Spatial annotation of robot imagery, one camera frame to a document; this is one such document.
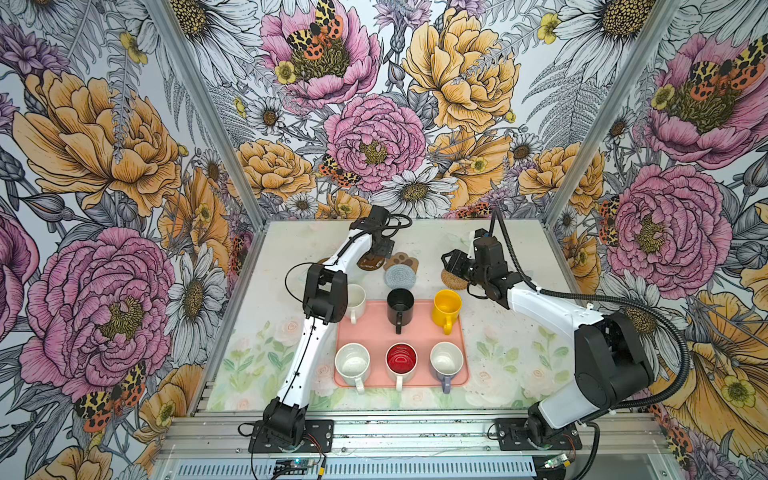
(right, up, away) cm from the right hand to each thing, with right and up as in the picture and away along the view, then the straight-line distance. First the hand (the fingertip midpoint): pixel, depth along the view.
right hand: (447, 266), depth 90 cm
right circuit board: (+22, -45, -18) cm, 53 cm away
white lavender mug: (-1, -26, -4) cm, 27 cm away
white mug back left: (-27, -10, -2) cm, 29 cm away
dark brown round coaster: (-24, +1, +19) cm, 31 cm away
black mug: (-14, -12, +2) cm, 19 cm away
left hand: (-23, +4, +21) cm, 31 cm away
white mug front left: (-27, -27, -5) cm, 39 cm away
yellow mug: (+1, -14, +7) cm, 16 cm away
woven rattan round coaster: (+4, -6, +14) cm, 16 cm away
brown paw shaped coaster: (-13, +2, +20) cm, 24 cm away
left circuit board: (-39, -46, -19) cm, 63 cm away
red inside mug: (-14, -26, -5) cm, 30 cm away
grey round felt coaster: (-14, -4, +14) cm, 20 cm away
